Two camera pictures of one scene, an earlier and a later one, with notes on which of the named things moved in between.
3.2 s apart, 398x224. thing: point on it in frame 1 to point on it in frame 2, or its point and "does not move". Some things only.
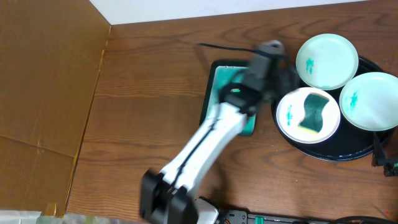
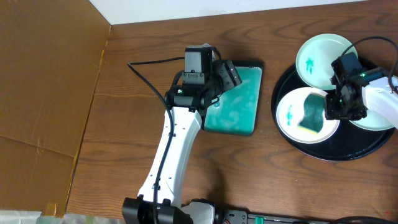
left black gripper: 280,79 to 228,78
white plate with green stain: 291,109 does not move
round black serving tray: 347,143 does not move
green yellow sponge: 314,105 does not move
